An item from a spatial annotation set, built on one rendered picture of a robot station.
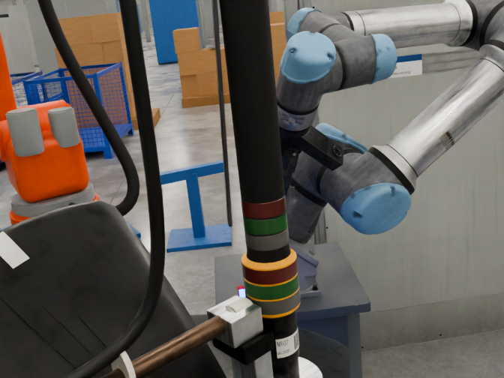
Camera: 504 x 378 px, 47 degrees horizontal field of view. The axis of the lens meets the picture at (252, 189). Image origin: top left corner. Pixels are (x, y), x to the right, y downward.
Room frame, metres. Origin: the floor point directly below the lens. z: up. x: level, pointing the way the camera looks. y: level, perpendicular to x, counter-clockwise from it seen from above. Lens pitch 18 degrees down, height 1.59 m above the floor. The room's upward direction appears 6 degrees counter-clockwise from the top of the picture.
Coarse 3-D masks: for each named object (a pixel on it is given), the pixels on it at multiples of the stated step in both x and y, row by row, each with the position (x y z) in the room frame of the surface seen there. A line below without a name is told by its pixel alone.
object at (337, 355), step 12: (300, 336) 0.64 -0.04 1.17; (312, 336) 0.65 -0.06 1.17; (324, 336) 0.66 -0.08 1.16; (216, 348) 0.59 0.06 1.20; (300, 348) 0.60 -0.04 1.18; (312, 348) 0.61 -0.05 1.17; (324, 348) 0.62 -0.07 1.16; (336, 348) 0.63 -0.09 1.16; (228, 360) 0.57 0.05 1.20; (312, 360) 0.58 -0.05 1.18; (324, 360) 0.59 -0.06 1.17; (336, 360) 0.59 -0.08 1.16; (348, 360) 0.61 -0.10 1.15; (228, 372) 0.55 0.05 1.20; (324, 372) 0.56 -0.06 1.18; (336, 372) 0.56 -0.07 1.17; (348, 372) 0.57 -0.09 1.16
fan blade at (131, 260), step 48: (48, 240) 0.44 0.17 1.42; (96, 240) 0.46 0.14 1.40; (0, 288) 0.39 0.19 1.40; (48, 288) 0.40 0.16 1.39; (96, 288) 0.42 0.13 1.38; (144, 288) 0.43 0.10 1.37; (0, 336) 0.36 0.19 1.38; (48, 336) 0.37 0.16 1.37; (96, 336) 0.38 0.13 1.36; (144, 336) 0.39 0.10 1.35
